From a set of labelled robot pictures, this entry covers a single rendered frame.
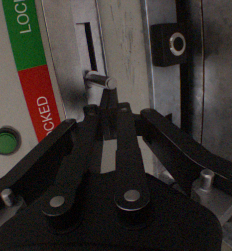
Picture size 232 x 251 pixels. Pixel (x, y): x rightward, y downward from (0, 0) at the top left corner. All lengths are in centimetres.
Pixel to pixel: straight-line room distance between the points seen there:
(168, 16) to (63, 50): 18
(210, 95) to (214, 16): 12
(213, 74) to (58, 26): 23
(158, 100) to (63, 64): 17
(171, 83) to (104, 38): 13
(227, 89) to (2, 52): 30
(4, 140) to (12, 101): 5
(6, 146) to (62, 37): 14
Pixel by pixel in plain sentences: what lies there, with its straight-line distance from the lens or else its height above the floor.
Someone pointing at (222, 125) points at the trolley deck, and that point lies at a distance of 34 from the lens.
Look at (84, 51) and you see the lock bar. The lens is 27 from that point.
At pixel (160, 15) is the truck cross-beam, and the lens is 31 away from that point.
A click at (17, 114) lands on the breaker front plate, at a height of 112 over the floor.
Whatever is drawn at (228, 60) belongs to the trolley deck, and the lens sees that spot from 31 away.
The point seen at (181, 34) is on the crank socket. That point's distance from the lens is 31.
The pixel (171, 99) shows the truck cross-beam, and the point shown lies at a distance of 33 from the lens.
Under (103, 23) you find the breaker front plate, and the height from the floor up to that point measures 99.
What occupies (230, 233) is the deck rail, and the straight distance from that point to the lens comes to 37.
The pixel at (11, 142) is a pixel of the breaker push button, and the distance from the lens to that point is 25.
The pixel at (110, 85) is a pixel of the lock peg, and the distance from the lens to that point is 21.
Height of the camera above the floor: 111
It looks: 24 degrees down
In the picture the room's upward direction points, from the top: 110 degrees counter-clockwise
